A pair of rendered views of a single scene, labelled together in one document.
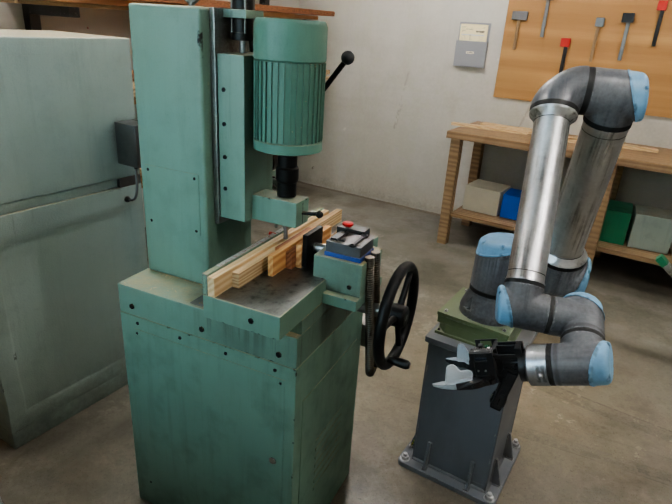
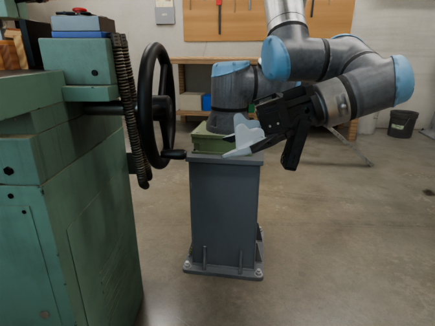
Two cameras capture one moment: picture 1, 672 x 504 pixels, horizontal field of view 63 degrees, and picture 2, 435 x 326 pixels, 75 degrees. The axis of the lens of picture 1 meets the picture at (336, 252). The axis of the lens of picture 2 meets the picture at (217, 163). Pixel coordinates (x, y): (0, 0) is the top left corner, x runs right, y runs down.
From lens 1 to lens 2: 0.81 m
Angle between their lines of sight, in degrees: 21
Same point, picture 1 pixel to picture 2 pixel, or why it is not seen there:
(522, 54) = (195, 12)
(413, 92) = (134, 44)
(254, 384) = not seen: outside the picture
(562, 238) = not seen: hidden behind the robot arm
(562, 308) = (335, 43)
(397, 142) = not seen: hidden behind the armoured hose
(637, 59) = (258, 8)
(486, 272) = (224, 89)
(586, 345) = (380, 61)
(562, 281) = (283, 84)
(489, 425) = (249, 216)
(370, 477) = (163, 291)
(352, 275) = (95, 55)
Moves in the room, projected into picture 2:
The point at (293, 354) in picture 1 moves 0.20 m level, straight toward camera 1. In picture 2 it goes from (30, 163) to (12, 220)
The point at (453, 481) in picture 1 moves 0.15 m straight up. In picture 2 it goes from (228, 270) to (229, 242)
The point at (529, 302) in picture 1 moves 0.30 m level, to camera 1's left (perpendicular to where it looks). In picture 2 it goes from (303, 42) to (155, 40)
